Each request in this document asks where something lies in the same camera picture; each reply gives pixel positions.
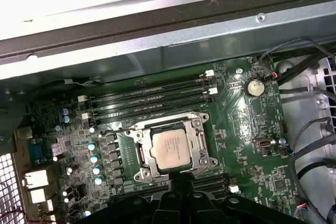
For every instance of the green motherboard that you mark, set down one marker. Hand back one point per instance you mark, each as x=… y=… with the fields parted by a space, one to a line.
x=236 y=129

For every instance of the silver port connector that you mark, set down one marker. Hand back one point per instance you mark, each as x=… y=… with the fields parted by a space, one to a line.
x=36 y=179
x=40 y=197

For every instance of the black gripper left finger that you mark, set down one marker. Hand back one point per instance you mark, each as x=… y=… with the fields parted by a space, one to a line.
x=168 y=208

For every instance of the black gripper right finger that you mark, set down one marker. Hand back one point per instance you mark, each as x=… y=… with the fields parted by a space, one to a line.
x=199 y=208

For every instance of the silver USB port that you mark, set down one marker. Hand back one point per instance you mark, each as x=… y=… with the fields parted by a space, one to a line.
x=263 y=143

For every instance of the round coin battery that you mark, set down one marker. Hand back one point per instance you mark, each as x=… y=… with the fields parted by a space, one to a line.
x=254 y=87

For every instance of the CPU socket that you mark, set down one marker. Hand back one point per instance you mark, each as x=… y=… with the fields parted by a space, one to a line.
x=141 y=174

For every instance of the black PC case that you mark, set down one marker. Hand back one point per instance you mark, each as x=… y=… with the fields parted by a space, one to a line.
x=183 y=22

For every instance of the silver CPU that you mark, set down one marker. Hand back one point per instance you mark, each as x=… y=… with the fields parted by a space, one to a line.
x=170 y=148

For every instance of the metal socket cover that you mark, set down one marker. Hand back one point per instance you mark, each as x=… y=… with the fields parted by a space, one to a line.
x=194 y=140

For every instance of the black RAM slot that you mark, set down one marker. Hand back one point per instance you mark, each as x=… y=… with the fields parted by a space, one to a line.
x=147 y=93
x=147 y=103
x=147 y=85
x=147 y=111

